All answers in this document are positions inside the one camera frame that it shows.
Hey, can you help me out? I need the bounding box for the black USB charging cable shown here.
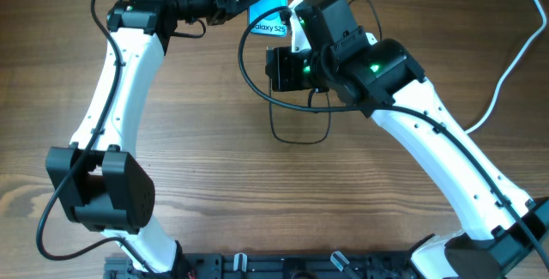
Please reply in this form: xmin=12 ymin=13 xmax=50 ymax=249
xmin=268 ymin=0 xmax=383 ymax=146

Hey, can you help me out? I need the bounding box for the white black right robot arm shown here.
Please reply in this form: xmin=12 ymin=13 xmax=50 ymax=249
xmin=265 ymin=0 xmax=548 ymax=278

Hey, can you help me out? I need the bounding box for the white power strip cord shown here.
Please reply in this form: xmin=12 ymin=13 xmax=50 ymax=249
xmin=465 ymin=0 xmax=548 ymax=136

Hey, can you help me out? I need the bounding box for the teal Galaxy smartphone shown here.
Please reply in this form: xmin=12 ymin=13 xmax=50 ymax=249
xmin=248 ymin=0 xmax=287 ymax=37

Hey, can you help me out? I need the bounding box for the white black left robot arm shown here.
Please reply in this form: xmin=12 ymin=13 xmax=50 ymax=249
xmin=45 ymin=0 xmax=261 ymax=278

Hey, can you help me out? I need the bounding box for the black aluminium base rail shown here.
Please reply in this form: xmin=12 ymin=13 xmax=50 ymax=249
xmin=102 ymin=251 xmax=430 ymax=279

